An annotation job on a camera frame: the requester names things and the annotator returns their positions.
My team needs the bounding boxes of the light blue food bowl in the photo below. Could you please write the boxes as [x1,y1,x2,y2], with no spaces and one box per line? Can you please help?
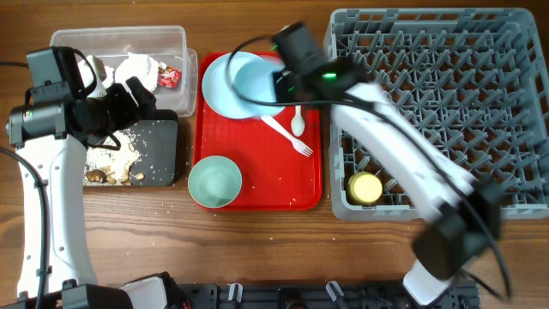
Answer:
[233,57,283,102]

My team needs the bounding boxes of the red snack wrapper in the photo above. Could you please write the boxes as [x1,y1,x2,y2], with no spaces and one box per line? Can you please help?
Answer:
[157,63,182,88]

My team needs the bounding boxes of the rice and food leftovers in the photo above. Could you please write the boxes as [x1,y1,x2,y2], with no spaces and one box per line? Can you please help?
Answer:
[83,129,143,186]

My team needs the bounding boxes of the yellow plastic cup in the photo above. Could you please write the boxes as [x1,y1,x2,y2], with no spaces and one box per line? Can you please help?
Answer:
[347,172,383,205]

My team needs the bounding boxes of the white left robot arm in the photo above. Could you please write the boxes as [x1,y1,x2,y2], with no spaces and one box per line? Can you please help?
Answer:
[3,46,186,308]

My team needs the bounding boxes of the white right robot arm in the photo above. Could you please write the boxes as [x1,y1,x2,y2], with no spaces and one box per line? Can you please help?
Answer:
[225,21,513,306]

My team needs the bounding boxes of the black waste tray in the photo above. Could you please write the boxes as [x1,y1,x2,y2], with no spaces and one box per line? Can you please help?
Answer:
[83,109,179,188]

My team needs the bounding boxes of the clear plastic waste bin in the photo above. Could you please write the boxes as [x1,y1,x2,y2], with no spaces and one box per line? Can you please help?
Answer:
[50,26,198,117]

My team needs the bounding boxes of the grey dishwasher rack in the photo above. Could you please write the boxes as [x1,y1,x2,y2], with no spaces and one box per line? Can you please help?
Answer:
[323,9,548,220]

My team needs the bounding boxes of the white plastic spoon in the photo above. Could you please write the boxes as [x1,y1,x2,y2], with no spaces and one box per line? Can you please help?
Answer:
[291,106,305,136]

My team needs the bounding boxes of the large crumpled white napkin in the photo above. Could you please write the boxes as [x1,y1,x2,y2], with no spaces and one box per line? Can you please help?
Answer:
[114,52,159,92]

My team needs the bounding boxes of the white plastic fork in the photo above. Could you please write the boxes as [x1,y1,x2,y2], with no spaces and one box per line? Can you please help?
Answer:
[261,116,313,157]

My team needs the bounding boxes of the light blue plate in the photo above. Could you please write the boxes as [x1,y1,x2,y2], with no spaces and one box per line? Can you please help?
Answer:
[202,53,281,119]

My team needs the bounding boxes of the red serving tray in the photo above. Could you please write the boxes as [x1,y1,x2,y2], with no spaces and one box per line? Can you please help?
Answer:
[192,51,323,211]

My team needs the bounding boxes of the mint green bowl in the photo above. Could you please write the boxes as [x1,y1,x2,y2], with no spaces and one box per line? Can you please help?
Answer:
[188,155,243,209]

